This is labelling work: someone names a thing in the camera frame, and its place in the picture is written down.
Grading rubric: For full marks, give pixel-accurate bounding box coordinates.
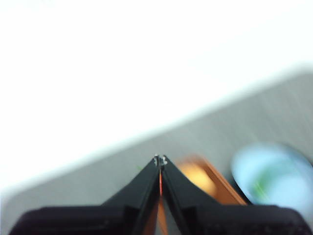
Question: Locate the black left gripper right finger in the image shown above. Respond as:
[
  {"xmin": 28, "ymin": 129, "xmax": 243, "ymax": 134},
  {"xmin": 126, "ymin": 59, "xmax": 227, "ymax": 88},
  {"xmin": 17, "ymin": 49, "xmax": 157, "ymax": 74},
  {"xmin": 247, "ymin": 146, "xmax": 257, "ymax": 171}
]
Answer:
[{"xmin": 160, "ymin": 155, "xmax": 313, "ymax": 235}]

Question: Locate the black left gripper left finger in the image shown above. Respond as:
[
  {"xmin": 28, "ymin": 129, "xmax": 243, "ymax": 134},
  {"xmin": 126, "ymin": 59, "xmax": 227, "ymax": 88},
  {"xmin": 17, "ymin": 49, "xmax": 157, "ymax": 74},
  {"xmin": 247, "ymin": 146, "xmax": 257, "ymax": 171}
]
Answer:
[{"xmin": 8, "ymin": 154, "xmax": 161, "ymax": 235}]

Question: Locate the green pepper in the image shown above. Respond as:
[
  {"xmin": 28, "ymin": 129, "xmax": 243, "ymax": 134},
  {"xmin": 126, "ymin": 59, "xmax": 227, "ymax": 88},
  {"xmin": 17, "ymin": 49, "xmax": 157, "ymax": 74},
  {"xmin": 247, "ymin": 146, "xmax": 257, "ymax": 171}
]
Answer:
[{"xmin": 251, "ymin": 168, "xmax": 269, "ymax": 196}]

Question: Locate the brown woven wicker basket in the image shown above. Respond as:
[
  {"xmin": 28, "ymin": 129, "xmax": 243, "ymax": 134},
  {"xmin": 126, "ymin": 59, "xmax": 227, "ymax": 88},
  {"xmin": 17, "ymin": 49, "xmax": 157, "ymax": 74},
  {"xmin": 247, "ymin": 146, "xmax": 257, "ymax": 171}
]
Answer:
[{"xmin": 156, "ymin": 155, "xmax": 247, "ymax": 235}]

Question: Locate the yellow-brown potato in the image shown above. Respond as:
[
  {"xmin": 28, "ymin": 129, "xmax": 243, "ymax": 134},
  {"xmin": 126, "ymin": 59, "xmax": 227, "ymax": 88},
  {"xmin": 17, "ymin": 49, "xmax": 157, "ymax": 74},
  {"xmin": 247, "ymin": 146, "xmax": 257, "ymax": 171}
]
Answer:
[{"xmin": 178, "ymin": 163, "xmax": 218, "ymax": 197}]

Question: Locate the blue round plate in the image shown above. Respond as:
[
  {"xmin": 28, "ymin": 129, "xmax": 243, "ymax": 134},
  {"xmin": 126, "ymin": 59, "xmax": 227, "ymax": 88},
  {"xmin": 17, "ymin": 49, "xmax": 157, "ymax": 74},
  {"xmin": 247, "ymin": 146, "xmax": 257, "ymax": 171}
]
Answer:
[{"xmin": 231, "ymin": 143, "xmax": 313, "ymax": 207}]

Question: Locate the orange carrot with green leaves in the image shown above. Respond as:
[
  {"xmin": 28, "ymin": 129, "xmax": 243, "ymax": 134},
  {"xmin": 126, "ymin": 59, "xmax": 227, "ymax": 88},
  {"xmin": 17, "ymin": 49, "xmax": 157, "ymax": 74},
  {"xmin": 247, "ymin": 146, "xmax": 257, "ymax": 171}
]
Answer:
[{"xmin": 158, "ymin": 168, "xmax": 164, "ymax": 197}]

